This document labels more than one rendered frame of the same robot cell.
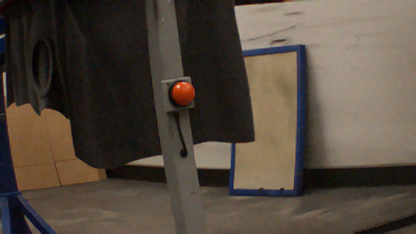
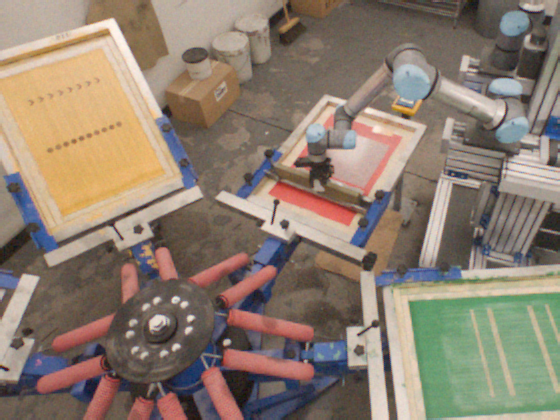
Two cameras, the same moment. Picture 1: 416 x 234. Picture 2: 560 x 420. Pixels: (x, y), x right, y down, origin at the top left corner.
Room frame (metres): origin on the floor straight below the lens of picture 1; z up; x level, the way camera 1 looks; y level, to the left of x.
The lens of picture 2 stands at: (2.89, 1.53, 2.54)
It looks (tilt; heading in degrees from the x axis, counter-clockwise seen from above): 48 degrees down; 239
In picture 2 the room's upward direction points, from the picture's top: 1 degrees counter-clockwise
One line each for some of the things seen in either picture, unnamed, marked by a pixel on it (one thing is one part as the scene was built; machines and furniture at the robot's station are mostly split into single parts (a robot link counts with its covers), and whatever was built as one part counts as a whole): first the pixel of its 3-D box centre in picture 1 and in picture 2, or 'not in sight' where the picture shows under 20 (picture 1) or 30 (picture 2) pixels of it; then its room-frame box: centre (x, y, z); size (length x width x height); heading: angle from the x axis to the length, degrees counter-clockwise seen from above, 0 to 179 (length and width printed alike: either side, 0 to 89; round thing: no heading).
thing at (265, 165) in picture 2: not in sight; (261, 176); (2.54, 0.14, 0.98); 0.30 x 0.05 x 0.07; 31
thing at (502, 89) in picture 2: not in sight; (503, 98); (1.69, 0.68, 1.42); 0.13 x 0.12 x 0.14; 56
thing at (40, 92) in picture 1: (37, 54); not in sight; (2.04, 0.38, 0.79); 0.46 x 0.09 x 0.33; 31
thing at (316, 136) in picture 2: not in sight; (317, 139); (2.35, 0.38, 1.31); 0.09 x 0.08 x 0.11; 146
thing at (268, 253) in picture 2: not in sight; (272, 248); (2.67, 0.54, 1.02); 0.17 x 0.06 x 0.05; 31
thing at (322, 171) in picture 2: not in sight; (320, 167); (2.35, 0.38, 1.15); 0.09 x 0.08 x 0.12; 121
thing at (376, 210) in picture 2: not in sight; (371, 219); (2.25, 0.61, 0.98); 0.30 x 0.05 x 0.07; 31
